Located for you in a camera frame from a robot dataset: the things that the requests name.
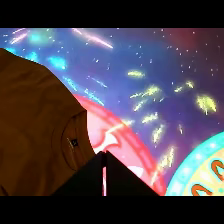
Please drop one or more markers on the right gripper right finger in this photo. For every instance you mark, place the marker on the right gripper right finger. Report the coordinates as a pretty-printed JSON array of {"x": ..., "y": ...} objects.
[{"x": 126, "y": 181}]

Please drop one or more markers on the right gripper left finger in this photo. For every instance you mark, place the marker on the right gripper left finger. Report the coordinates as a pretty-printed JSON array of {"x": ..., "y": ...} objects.
[{"x": 86, "y": 180}]

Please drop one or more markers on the brown T-shirt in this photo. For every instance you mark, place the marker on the brown T-shirt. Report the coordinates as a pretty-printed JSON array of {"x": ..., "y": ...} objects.
[{"x": 33, "y": 126}]

